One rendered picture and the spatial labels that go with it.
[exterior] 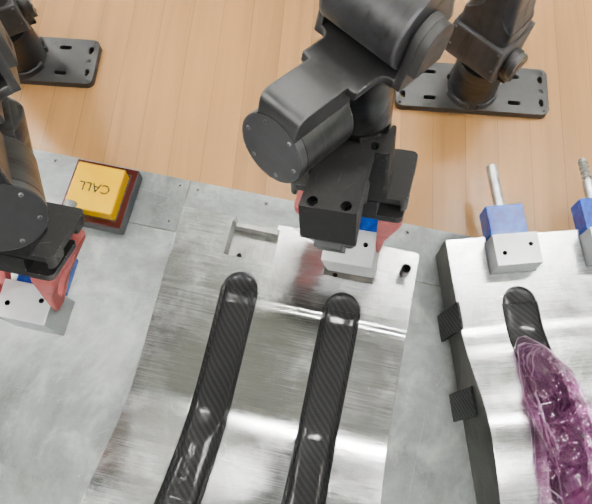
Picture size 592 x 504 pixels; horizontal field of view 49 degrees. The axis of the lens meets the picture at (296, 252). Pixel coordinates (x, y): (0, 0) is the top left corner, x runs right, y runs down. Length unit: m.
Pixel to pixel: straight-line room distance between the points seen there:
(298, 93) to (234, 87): 0.46
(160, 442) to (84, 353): 0.18
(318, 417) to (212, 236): 0.22
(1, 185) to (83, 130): 0.46
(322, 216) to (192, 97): 0.46
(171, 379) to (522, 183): 0.49
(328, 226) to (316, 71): 0.11
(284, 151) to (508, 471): 0.38
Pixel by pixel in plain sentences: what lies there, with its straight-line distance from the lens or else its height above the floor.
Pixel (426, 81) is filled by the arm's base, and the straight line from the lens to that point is 0.90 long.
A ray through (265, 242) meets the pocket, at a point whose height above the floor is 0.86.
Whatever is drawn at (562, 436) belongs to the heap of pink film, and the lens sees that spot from 0.65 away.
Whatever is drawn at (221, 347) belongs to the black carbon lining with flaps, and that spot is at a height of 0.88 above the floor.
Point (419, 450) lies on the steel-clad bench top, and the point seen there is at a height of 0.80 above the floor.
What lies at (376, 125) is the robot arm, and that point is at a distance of 0.51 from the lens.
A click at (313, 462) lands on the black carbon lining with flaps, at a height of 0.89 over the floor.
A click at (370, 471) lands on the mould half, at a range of 0.65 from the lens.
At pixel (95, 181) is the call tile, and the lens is 0.81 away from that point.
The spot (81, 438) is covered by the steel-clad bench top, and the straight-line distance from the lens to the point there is 0.77.
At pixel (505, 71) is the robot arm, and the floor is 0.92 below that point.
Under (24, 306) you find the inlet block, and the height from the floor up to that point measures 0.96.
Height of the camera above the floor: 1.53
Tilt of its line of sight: 70 degrees down
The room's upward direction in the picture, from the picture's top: straight up
